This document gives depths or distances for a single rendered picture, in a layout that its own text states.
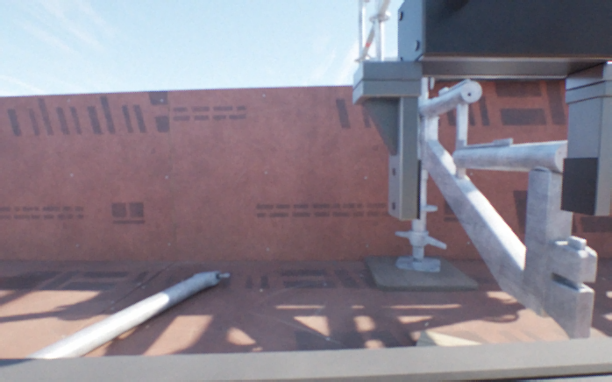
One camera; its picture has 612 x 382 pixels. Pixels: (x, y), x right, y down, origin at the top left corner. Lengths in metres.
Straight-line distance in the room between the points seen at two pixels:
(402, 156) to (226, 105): 1.13
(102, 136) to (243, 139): 0.58
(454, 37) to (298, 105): 1.06
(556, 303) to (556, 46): 0.42
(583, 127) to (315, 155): 1.02
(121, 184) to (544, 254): 1.38
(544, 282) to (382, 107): 0.46
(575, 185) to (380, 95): 0.16
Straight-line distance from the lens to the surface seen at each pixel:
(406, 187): 0.21
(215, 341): 0.79
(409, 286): 1.03
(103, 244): 1.56
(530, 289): 0.64
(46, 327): 1.05
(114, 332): 0.86
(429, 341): 0.76
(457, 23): 0.23
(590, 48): 0.27
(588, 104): 0.29
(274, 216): 1.25
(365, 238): 1.28
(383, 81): 0.21
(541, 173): 0.60
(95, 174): 1.53
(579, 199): 0.29
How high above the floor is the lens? 0.39
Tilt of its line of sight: 5 degrees down
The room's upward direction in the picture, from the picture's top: 1 degrees counter-clockwise
